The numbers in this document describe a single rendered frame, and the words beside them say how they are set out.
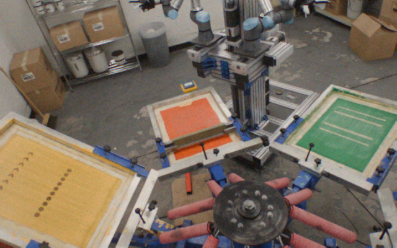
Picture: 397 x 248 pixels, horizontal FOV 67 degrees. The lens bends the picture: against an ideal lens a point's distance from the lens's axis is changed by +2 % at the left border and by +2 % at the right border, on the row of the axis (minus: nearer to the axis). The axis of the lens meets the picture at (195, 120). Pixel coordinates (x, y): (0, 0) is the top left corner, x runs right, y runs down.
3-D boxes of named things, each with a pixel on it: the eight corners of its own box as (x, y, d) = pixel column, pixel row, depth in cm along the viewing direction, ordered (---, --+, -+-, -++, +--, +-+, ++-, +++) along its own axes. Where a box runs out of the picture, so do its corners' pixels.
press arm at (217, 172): (208, 165, 183) (206, 160, 180) (217, 162, 184) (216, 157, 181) (217, 186, 170) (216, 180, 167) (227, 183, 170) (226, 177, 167)
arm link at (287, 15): (275, 24, 208) (275, 8, 201) (288, 19, 210) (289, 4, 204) (281, 27, 202) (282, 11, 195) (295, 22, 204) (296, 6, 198)
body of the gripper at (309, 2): (316, 12, 184) (303, 8, 193) (316, -1, 179) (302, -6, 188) (306, 17, 183) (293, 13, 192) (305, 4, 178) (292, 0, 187)
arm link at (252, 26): (240, 36, 236) (239, 20, 227) (255, 31, 239) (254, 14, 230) (249, 41, 227) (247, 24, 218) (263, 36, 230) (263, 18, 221)
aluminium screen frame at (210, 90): (147, 108, 250) (146, 105, 247) (212, 89, 257) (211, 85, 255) (166, 174, 189) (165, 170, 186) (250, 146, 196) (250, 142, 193)
